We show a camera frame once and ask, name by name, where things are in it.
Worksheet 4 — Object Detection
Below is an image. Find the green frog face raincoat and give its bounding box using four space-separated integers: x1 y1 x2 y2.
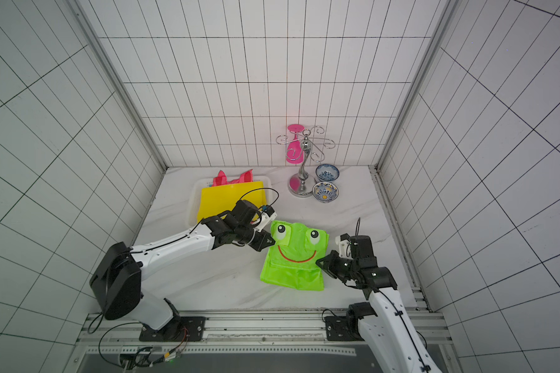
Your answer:
260 220 329 292

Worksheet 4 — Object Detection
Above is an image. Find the yellow raincoat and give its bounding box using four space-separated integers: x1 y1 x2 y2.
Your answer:
196 181 267 221

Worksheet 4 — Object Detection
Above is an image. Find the white plastic perforated basket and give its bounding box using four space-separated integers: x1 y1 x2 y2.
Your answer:
185 176 275 228

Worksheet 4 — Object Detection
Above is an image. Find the pink plastic wine glass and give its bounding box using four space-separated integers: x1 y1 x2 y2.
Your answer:
286 124 305 165

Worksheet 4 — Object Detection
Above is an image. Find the near blue patterned bowl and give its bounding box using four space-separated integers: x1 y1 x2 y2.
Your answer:
312 181 339 203

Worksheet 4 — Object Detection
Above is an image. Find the far blue patterned bowl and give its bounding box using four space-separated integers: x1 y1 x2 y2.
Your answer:
315 164 340 183

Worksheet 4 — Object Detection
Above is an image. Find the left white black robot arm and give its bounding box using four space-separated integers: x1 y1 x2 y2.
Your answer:
89 200 277 342

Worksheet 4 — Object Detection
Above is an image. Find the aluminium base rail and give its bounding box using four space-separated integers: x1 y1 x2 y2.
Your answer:
76 311 451 357

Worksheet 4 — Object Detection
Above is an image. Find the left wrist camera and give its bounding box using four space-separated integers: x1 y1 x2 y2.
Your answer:
254 205 277 232

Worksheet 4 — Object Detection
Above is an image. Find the pink bunny face raincoat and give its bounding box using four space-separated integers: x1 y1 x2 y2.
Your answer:
212 168 254 187

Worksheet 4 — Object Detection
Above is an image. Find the blue patterned bowl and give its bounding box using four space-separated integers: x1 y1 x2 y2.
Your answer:
312 181 339 203
315 164 340 183

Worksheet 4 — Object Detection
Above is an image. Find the silver metal glass rack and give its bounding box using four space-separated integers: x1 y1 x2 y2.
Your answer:
276 126 336 198

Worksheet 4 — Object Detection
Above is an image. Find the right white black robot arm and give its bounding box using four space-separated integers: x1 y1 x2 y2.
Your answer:
316 234 440 372

